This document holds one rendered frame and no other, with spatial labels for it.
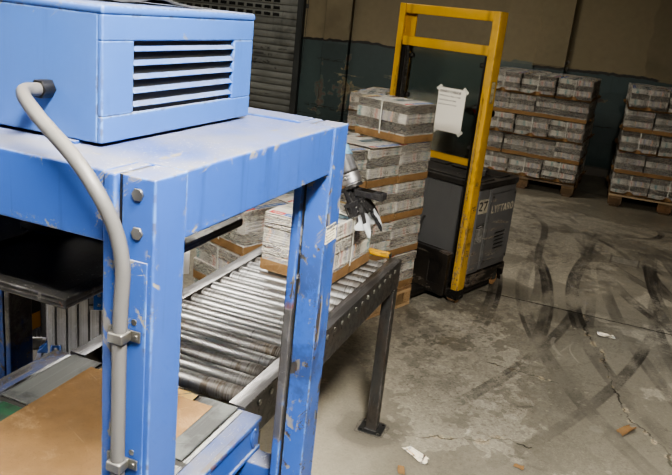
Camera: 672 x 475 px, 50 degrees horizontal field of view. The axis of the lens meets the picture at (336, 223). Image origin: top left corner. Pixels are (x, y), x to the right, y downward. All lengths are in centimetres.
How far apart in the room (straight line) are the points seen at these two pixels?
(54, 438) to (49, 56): 93
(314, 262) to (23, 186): 68
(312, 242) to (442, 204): 339
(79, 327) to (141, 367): 228
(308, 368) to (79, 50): 86
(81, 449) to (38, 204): 80
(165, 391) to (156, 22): 56
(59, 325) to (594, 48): 800
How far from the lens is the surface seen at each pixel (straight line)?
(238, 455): 181
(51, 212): 105
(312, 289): 155
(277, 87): 1108
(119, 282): 97
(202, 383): 198
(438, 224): 491
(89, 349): 214
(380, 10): 1051
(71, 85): 114
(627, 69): 995
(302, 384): 165
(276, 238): 267
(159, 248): 96
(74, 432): 179
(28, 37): 119
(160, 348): 103
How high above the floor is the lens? 178
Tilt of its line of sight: 17 degrees down
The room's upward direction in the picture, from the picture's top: 6 degrees clockwise
